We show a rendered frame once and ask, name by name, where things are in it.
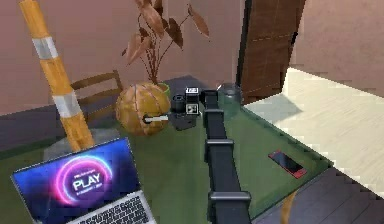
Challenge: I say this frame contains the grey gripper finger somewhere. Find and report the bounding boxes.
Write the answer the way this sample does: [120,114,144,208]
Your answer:
[142,114,170,124]

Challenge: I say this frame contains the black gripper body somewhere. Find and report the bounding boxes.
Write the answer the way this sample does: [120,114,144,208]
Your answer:
[168,94,198,132]

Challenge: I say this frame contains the orange basketball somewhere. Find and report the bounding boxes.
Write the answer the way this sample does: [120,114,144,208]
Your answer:
[115,82,172,137]

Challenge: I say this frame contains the green dining table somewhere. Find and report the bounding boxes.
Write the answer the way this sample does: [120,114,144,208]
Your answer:
[0,75,334,224]

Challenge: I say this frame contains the wooden chair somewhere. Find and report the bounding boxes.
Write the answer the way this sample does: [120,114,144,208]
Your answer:
[69,69,125,124]

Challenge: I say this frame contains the brown-leaved house plant green pot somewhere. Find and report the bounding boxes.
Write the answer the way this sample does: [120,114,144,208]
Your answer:
[121,0,211,98]

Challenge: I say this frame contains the silver open laptop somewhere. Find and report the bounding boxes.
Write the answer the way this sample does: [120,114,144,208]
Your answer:
[10,137,158,224]

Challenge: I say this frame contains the brown wooden room door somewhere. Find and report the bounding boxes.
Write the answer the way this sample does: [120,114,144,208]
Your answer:
[235,0,307,105]

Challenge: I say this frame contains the orange baseball bat white bands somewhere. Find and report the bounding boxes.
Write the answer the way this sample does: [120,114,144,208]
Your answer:
[18,0,96,153]

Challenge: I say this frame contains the red mobile phone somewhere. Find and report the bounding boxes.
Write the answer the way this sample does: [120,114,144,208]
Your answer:
[268,149,308,180]

